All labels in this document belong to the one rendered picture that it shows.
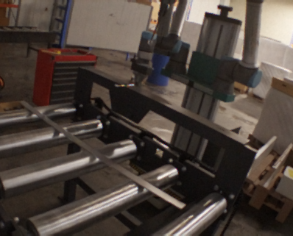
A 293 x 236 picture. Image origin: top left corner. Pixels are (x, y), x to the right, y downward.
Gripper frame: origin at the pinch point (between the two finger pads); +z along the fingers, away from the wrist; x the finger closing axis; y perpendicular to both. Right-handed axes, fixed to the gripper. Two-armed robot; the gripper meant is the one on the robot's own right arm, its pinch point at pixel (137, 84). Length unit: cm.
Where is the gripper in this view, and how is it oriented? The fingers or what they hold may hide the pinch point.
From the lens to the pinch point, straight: 167.8
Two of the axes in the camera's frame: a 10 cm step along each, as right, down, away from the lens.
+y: 6.6, -1.5, 7.4
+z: -2.1, 9.0, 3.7
